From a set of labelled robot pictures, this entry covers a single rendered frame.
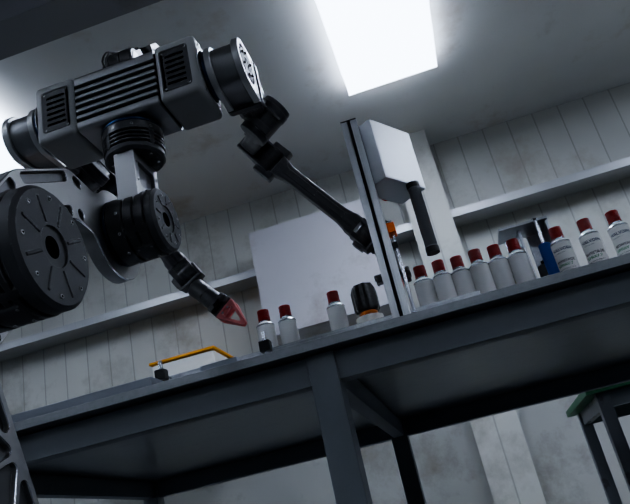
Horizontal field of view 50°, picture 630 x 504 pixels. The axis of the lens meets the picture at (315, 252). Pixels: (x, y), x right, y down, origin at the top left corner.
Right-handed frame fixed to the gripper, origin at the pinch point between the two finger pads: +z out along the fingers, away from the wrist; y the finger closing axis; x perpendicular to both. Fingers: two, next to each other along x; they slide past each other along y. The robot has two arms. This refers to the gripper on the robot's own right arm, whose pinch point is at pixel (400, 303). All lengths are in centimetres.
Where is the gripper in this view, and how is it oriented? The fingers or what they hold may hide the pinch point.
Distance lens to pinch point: 191.3
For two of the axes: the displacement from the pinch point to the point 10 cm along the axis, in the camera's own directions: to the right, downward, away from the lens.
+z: 2.1, 9.0, -3.9
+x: -2.5, -3.4, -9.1
